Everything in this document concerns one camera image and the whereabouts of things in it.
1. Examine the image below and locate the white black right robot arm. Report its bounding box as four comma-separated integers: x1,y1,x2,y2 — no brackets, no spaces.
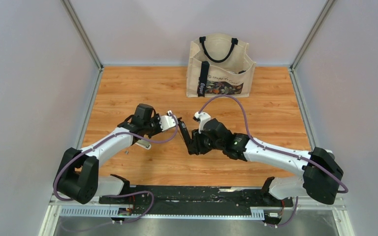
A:
180,118,345,206

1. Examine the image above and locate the black stapler base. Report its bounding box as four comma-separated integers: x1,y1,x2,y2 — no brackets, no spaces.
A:
177,118,194,155

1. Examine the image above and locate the beige canvas tote bag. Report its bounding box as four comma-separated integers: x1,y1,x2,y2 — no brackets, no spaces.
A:
186,33,256,97

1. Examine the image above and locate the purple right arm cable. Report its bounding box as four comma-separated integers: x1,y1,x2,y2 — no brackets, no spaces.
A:
197,94,349,228

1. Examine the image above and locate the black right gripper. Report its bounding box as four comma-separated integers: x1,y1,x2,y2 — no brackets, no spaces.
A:
189,128,224,156

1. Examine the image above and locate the aluminium frame rail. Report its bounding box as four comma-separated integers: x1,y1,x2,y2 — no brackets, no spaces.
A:
40,185,354,236

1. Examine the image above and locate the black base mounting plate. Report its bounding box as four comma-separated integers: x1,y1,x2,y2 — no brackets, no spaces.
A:
98,185,294,216

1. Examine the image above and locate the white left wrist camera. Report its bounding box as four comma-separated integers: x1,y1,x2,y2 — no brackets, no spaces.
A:
159,110,178,132

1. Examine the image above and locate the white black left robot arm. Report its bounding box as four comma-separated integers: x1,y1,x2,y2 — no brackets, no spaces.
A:
53,104,165,204

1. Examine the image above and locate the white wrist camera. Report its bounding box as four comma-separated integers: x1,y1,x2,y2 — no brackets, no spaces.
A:
159,110,178,132
193,112,211,133

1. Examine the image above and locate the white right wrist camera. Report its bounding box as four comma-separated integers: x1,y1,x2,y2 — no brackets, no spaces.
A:
193,112,211,133

